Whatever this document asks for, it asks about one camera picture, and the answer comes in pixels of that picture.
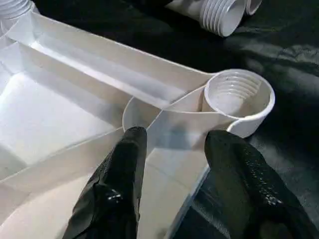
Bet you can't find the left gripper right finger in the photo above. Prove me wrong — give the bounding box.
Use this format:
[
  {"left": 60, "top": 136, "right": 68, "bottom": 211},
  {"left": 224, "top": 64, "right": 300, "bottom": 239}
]
[{"left": 204, "top": 129, "right": 319, "bottom": 239}]

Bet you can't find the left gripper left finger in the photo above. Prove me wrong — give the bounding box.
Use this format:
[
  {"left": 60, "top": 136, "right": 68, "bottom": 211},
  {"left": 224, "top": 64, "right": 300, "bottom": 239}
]
[{"left": 62, "top": 126, "right": 148, "bottom": 239}]

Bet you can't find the white plastic table top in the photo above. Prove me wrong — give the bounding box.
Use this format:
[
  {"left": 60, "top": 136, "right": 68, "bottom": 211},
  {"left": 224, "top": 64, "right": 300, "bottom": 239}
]
[{"left": 0, "top": 4, "right": 276, "bottom": 239}]

